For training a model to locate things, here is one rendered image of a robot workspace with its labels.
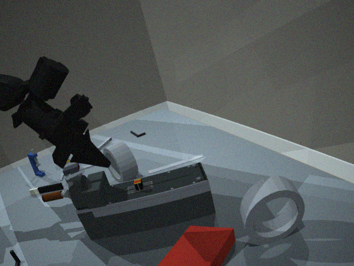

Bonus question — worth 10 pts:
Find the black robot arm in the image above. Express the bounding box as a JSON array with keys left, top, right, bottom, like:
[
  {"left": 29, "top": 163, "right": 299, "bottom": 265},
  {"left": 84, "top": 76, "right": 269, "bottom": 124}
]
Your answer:
[{"left": 0, "top": 56, "right": 93, "bottom": 132}]

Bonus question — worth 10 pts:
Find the grey cylinder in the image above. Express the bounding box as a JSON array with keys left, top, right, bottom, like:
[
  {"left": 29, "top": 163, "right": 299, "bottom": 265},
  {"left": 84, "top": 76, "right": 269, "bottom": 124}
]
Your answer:
[
  {"left": 103, "top": 141, "right": 138, "bottom": 183},
  {"left": 240, "top": 176, "right": 305, "bottom": 243}
]

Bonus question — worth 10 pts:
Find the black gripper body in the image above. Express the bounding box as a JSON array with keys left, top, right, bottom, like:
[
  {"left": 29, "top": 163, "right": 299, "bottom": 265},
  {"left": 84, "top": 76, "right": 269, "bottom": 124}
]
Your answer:
[{"left": 37, "top": 106, "right": 89, "bottom": 169}]

